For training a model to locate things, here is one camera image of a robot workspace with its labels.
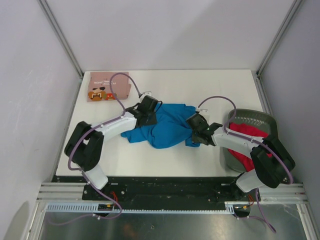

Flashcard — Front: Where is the blue t shirt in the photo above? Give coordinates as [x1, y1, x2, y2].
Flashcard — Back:
[120, 103, 200, 149]

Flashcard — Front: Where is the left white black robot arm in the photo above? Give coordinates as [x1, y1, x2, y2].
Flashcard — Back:
[64, 94, 163, 200]

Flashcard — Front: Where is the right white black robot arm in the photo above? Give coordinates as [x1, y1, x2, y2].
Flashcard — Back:
[186, 113, 296, 201]

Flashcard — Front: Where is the folded pink printed t shirt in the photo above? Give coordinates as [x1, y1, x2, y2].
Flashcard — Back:
[87, 71, 132, 102]

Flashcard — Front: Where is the red t shirt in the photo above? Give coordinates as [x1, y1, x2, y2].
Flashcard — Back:
[228, 122, 269, 172]

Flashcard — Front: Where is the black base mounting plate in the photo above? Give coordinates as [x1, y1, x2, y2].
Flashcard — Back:
[51, 176, 261, 211]

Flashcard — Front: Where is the grey plastic basket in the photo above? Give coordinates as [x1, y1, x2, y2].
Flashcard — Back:
[222, 108, 278, 173]

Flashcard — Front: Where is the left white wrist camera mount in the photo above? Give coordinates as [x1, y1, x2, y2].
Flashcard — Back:
[139, 91, 152, 98]

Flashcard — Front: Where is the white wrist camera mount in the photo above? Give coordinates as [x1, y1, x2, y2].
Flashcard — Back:
[195, 107, 210, 118]
[139, 91, 152, 98]

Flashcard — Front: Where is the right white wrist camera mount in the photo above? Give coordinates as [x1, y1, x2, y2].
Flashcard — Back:
[195, 107, 210, 118]

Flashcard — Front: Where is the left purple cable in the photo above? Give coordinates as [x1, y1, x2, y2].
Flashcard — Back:
[46, 72, 146, 227]

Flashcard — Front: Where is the purple cable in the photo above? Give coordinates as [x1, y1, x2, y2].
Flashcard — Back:
[198, 96, 294, 234]
[46, 72, 146, 227]

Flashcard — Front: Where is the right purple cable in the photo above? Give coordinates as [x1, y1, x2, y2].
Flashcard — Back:
[198, 96, 294, 234]

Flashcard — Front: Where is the aluminium extrusion rail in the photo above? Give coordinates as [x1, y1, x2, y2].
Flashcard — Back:
[36, 182, 86, 203]

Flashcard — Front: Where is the right aluminium frame post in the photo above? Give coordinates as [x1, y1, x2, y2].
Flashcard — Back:
[257, 0, 305, 76]

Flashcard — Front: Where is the aluminium frame post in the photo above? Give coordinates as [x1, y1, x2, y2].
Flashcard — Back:
[37, 0, 84, 78]
[257, 0, 305, 76]

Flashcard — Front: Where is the white slotted cable duct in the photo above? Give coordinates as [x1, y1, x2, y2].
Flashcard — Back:
[45, 201, 261, 215]

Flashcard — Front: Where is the left aluminium frame post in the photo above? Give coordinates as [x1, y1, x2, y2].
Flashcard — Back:
[37, 0, 84, 78]

